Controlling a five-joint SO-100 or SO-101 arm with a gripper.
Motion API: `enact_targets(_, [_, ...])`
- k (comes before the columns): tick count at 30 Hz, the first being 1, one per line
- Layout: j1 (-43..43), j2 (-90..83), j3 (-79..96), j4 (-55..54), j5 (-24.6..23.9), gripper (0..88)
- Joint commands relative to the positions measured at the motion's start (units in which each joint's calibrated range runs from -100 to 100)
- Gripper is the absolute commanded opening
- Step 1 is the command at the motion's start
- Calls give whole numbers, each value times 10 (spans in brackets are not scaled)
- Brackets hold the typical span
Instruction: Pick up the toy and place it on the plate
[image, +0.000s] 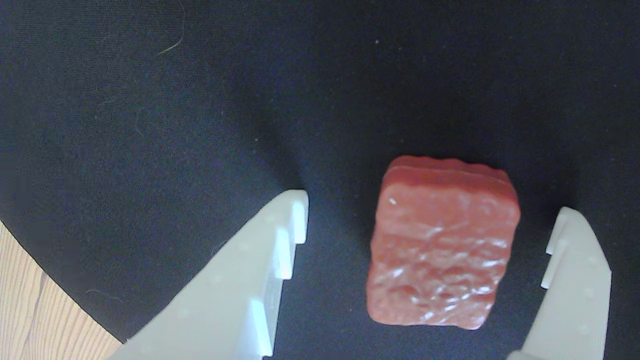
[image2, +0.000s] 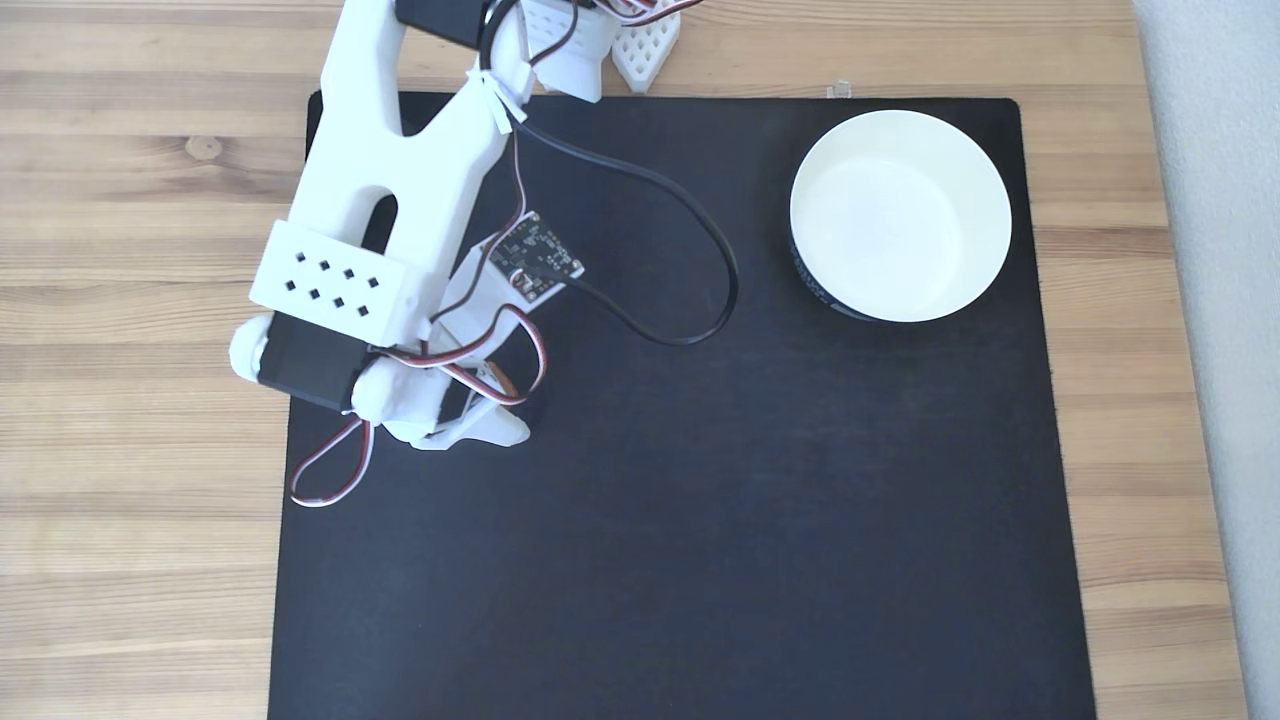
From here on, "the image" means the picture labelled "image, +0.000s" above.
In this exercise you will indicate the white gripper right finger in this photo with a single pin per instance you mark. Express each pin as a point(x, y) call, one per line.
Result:
point(575, 290)

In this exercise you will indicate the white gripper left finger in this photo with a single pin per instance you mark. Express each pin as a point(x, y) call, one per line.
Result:
point(225, 290)

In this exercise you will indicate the red-brown block toy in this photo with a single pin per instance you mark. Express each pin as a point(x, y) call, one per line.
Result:
point(442, 250)

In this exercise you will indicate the black desk mat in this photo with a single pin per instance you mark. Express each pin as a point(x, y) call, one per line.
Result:
point(250, 100)

